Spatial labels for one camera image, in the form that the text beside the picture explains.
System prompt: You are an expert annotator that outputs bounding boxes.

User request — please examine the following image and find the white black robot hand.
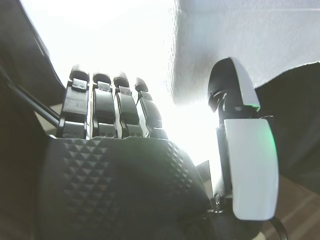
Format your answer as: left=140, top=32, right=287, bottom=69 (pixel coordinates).
left=37, top=56, right=280, bottom=240

